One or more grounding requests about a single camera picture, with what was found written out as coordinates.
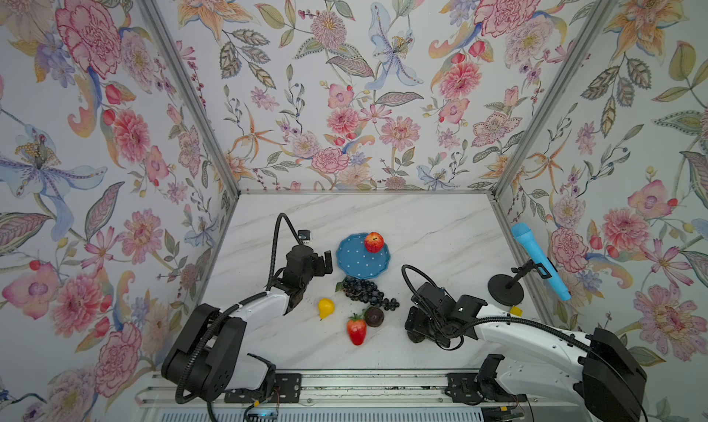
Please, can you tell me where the blue polka dot plate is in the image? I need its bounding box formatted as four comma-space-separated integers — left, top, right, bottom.
336, 233, 391, 280

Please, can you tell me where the black avocado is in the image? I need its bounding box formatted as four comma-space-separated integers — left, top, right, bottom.
407, 330, 427, 344

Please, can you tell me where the yellow lemon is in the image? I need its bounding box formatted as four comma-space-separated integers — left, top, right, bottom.
317, 298, 336, 320

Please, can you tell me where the red apple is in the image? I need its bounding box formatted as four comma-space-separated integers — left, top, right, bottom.
363, 232, 385, 254

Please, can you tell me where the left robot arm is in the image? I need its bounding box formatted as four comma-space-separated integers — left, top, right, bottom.
162, 244, 333, 405

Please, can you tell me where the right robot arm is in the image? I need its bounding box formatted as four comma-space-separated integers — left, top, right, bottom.
405, 282, 648, 421

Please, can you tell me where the dark grape bunch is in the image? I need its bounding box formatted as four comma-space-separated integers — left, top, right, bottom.
335, 276, 400, 311

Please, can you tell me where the red strawberry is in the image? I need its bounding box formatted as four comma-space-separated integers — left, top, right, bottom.
347, 313, 368, 346

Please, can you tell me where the black microphone stand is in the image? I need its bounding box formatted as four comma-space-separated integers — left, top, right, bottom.
488, 260, 551, 307

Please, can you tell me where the yellow cone piece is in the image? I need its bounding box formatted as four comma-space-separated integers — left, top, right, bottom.
509, 306, 523, 317

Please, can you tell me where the blue microphone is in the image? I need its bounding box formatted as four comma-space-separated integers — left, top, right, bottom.
511, 223, 571, 301

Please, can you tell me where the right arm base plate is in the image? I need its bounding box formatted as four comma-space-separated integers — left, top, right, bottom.
444, 372, 527, 405

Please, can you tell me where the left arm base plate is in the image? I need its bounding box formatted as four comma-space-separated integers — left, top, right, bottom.
224, 373, 302, 405

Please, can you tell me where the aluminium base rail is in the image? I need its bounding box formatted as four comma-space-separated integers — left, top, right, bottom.
135, 367, 610, 410

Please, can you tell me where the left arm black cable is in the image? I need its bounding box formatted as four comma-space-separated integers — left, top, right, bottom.
174, 212, 302, 405

